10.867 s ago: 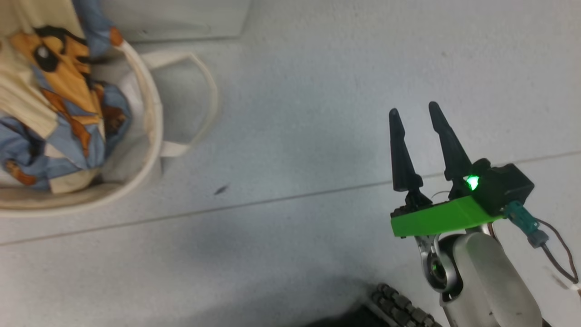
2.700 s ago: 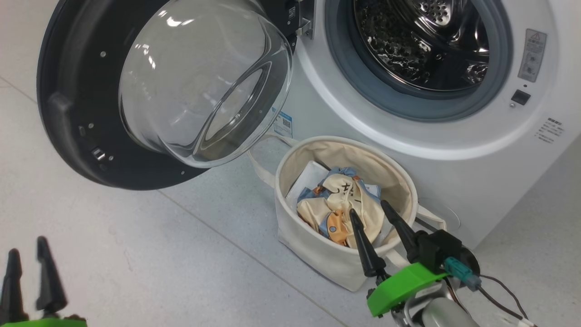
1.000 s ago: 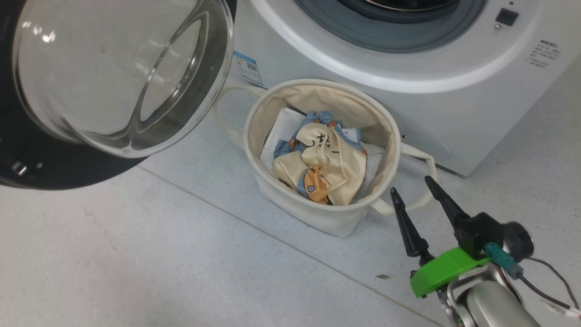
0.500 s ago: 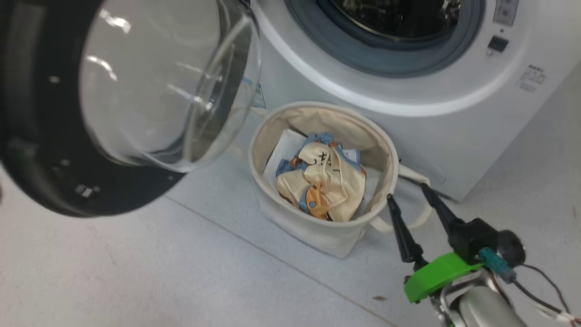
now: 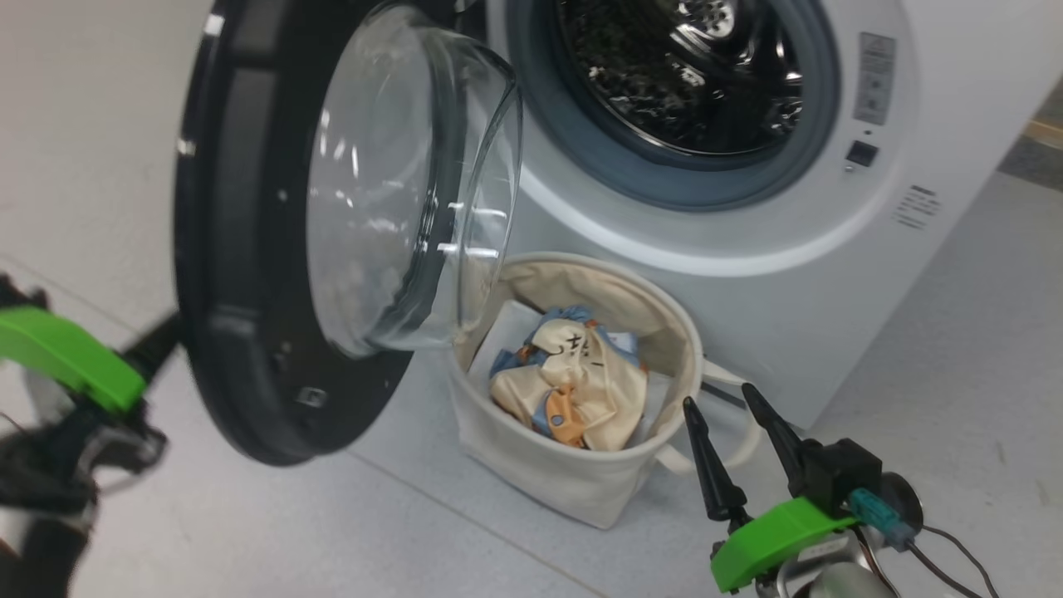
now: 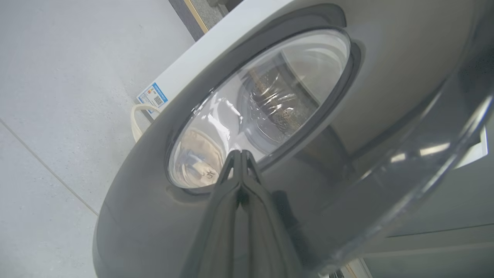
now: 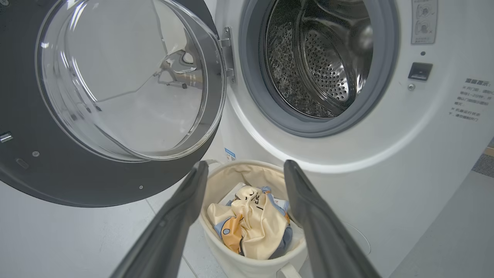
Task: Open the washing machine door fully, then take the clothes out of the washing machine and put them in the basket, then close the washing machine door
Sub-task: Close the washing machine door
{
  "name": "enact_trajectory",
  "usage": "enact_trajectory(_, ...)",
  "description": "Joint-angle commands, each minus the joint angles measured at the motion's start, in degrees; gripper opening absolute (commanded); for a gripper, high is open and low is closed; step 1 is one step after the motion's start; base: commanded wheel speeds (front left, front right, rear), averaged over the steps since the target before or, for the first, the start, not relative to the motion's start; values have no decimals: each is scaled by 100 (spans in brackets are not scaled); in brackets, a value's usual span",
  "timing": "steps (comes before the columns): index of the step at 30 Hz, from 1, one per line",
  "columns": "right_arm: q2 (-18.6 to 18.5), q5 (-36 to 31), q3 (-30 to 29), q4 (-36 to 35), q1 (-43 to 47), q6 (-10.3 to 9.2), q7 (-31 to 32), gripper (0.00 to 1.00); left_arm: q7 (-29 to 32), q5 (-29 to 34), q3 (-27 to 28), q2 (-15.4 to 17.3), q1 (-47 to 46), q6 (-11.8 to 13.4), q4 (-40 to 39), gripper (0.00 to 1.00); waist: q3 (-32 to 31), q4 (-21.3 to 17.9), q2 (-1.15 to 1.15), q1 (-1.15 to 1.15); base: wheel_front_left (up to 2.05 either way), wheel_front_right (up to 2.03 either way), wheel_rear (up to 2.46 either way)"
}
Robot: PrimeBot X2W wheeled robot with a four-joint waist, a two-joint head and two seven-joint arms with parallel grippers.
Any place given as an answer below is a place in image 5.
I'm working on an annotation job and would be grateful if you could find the blue fox print garment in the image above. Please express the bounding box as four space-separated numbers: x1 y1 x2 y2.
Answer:
489 304 642 443

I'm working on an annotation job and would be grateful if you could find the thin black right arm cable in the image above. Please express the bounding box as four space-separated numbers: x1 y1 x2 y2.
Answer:
904 522 1002 598

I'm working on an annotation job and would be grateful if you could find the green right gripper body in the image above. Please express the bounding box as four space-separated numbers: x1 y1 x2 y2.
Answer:
709 496 860 596

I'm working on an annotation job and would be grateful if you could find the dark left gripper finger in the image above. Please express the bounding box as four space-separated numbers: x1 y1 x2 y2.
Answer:
123 311 186 385

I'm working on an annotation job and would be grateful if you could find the white front-load washing machine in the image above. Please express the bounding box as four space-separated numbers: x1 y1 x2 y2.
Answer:
453 0 1063 429

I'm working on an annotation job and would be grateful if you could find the steel washing machine drum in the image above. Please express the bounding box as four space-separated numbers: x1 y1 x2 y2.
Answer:
556 0 806 159

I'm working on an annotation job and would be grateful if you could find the grey washer sticker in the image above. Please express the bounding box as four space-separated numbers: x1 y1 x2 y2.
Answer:
855 31 899 126

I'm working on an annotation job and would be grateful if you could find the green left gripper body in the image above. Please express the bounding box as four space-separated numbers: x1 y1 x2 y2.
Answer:
0 305 149 415

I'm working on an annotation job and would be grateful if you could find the grey rubber door gasket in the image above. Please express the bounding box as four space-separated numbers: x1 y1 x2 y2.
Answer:
505 0 842 212

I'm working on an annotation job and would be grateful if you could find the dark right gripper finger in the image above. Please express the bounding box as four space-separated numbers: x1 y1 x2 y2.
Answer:
682 396 750 527
741 382 808 498

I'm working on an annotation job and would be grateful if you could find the cream fabric laundry basket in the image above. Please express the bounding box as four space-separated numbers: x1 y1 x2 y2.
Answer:
448 251 766 532

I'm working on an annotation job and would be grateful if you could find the black rimmed glass washer door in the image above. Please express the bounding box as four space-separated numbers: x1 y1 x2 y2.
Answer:
172 0 525 467

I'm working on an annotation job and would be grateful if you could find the cream printed garment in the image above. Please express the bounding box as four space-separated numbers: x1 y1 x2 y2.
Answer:
489 319 649 454

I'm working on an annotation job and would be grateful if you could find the teal cable connector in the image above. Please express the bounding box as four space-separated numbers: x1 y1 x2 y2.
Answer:
847 488 916 554

